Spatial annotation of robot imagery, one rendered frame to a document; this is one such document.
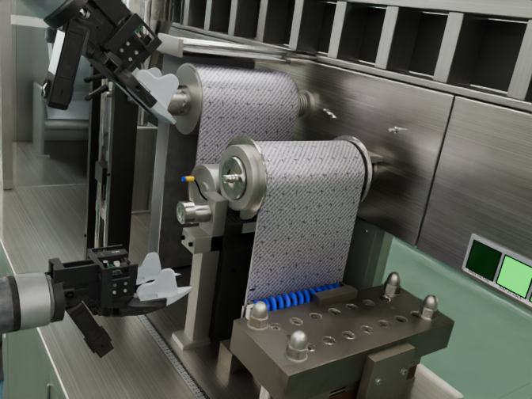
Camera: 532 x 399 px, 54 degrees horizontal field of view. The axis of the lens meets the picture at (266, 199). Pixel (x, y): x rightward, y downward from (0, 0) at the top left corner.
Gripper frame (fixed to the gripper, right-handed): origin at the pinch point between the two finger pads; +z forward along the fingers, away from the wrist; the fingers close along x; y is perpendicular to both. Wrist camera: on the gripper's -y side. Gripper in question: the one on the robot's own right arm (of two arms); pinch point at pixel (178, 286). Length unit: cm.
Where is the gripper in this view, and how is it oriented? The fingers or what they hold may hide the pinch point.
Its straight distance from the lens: 88.0
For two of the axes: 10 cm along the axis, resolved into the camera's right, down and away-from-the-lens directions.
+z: 8.2, -0.7, 5.7
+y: 1.4, -9.4, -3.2
